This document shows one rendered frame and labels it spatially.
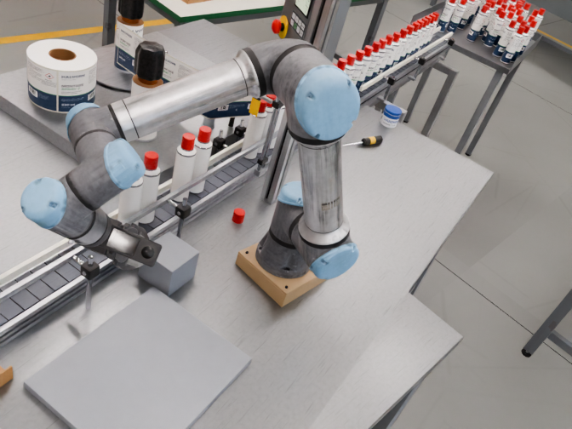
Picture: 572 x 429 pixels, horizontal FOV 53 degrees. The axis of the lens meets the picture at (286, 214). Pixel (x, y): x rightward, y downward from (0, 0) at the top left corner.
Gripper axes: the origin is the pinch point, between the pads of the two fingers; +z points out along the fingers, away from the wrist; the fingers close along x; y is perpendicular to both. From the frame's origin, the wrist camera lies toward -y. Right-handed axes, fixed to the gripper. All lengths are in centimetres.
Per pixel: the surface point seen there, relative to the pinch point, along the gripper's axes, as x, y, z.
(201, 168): -29.4, 12.5, 27.0
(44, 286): 14.0, 20.7, 0.3
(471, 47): -187, -25, 183
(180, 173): -25.1, 14.4, 21.4
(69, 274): 9.7, 19.2, 4.3
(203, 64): -83, 57, 72
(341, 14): -74, -14, 11
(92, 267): 6.4, 9.9, -2.4
